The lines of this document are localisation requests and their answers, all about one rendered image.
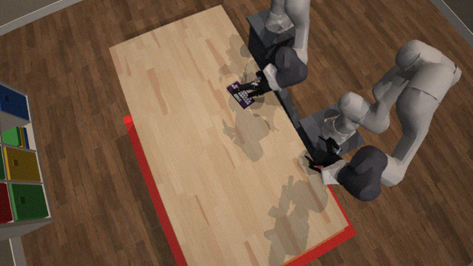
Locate purple keyboard case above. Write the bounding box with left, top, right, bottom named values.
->
left=227, top=81, right=255, bottom=109

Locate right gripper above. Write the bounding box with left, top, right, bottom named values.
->
left=232, top=77, right=273, bottom=98

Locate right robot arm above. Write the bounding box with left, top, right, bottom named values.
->
left=256, top=0, right=310, bottom=91

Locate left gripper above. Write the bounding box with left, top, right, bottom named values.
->
left=305, top=136, right=343, bottom=173

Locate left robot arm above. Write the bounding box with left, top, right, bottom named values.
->
left=321, top=39, right=462, bottom=202

